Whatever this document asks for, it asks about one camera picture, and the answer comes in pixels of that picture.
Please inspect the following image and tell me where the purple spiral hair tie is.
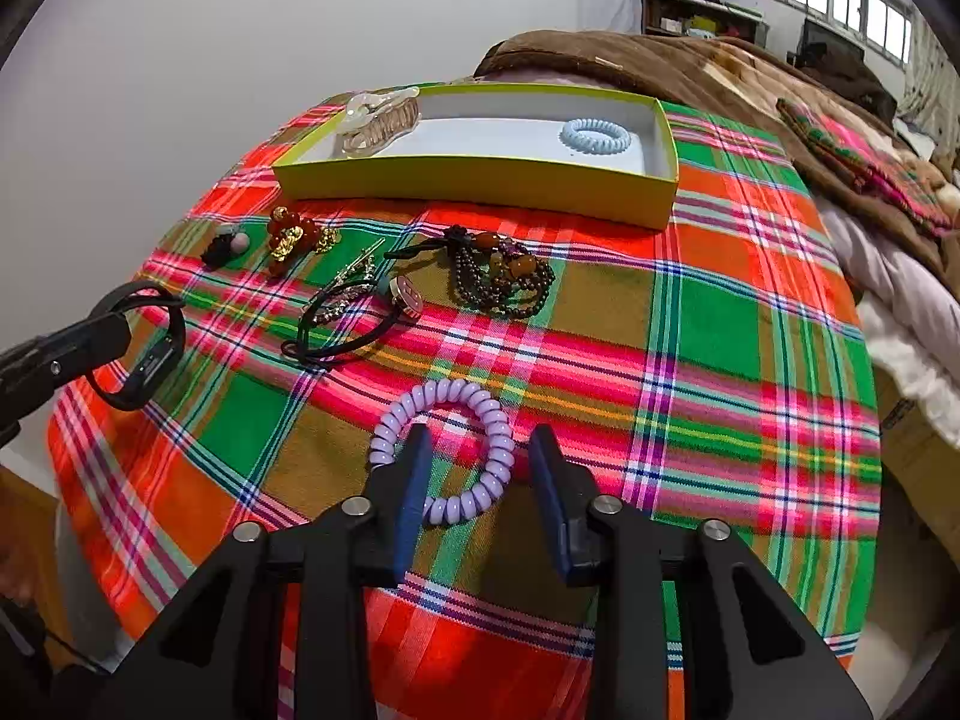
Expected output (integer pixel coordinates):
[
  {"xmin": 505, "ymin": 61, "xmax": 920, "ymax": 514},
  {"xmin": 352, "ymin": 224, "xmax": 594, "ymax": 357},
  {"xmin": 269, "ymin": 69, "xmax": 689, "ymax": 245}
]
[{"xmin": 367, "ymin": 377, "xmax": 518, "ymax": 529}]

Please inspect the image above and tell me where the black fitness band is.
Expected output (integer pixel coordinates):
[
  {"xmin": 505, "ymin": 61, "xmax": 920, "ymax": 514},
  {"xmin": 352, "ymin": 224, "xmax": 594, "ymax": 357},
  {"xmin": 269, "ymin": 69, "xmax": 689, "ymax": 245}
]
[{"xmin": 86, "ymin": 280, "xmax": 185, "ymax": 411}]

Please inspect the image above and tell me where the black hair tie with charm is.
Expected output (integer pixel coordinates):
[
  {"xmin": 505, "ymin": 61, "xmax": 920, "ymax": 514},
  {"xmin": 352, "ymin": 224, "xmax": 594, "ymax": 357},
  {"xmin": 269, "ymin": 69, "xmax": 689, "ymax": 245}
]
[{"xmin": 280, "ymin": 273, "xmax": 427, "ymax": 369}]

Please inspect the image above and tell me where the dark bead bracelet bundle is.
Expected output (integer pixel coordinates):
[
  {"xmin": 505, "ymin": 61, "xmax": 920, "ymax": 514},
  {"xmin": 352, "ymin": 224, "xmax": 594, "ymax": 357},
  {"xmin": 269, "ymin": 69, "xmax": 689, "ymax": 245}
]
[{"xmin": 384, "ymin": 223, "xmax": 559, "ymax": 320}]

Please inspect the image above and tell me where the red gold bead ornament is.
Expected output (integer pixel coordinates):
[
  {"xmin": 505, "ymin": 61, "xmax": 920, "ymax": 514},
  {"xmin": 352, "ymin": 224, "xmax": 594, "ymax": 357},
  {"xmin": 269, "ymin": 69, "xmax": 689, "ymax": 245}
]
[{"xmin": 267, "ymin": 205, "xmax": 340, "ymax": 278}]

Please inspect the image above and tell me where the colourful plaid tablecloth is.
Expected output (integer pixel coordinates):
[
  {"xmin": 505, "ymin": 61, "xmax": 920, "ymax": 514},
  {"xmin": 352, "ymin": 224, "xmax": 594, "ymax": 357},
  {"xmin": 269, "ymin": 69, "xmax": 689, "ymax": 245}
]
[{"xmin": 45, "ymin": 81, "xmax": 886, "ymax": 720}]

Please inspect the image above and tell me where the silver rhinestone hair pin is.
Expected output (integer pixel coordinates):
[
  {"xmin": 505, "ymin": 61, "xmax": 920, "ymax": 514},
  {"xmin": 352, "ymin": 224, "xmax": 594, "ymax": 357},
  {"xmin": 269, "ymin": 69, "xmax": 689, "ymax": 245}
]
[{"xmin": 334, "ymin": 238, "xmax": 386, "ymax": 286}]

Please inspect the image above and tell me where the green shallow cardboard box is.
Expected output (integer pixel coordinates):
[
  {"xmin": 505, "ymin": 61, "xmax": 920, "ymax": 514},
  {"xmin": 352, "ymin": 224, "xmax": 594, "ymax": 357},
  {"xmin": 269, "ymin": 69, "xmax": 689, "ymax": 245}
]
[{"xmin": 274, "ymin": 83, "xmax": 679, "ymax": 231}]

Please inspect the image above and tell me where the translucent beige hair claw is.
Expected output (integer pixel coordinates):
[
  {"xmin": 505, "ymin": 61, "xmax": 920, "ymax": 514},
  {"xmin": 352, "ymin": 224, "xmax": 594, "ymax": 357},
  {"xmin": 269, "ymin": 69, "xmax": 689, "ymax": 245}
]
[{"xmin": 337, "ymin": 86, "xmax": 421, "ymax": 158}]

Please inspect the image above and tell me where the brown fleece blanket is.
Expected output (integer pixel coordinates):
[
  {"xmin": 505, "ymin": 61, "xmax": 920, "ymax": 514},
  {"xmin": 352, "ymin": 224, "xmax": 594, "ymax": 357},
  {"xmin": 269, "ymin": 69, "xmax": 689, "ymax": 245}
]
[{"xmin": 473, "ymin": 29, "xmax": 958, "ymax": 294}]

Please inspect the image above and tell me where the folded plaid cloth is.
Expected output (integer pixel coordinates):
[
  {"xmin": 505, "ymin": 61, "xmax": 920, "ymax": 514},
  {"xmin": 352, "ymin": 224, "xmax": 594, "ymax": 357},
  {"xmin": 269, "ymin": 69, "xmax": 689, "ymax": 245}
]
[{"xmin": 776, "ymin": 98, "xmax": 958, "ymax": 239}]

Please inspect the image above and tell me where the dark wooden shelf unit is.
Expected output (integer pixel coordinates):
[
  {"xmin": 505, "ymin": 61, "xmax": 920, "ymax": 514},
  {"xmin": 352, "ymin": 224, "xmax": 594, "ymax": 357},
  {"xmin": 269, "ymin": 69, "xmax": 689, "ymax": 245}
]
[{"xmin": 640, "ymin": 0, "xmax": 770, "ymax": 47}]

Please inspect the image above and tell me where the dark jacket on chair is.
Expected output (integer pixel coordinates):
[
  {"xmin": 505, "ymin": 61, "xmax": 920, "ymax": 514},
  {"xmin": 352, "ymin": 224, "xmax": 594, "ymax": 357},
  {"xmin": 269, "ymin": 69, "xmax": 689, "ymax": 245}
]
[{"xmin": 794, "ymin": 18, "xmax": 896, "ymax": 125}]

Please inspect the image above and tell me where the floral curtain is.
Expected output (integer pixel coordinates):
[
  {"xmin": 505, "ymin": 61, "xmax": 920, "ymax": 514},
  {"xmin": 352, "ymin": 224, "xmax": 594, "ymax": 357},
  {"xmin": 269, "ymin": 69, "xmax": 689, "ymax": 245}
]
[{"xmin": 898, "ymin": 11, "xmax": 960, "ymax": 163}]

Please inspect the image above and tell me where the blue spiral hair tie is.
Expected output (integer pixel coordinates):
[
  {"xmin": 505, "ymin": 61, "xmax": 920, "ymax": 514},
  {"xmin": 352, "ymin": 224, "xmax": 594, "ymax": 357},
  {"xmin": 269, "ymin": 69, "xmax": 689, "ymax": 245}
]
[{"xmin": 558, "ymin": 117, "xmax": 633, "ymax": 157}]

